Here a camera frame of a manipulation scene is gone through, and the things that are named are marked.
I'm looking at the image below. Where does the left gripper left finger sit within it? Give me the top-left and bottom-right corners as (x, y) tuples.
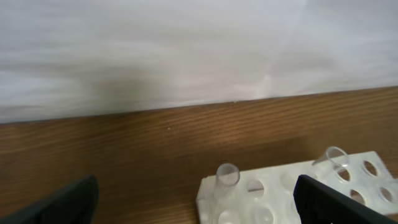
(0, 174), (100, 224)

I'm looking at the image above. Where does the clear test tube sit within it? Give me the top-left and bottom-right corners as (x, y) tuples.
(213, 162), (241, 203)
(312, 146), (351, 175)

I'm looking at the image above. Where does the white test tube rack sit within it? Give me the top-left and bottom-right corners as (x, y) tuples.
(195, 151), (398, 224)

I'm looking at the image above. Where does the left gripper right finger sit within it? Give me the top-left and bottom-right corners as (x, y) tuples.
(293, 174), (398, 224)

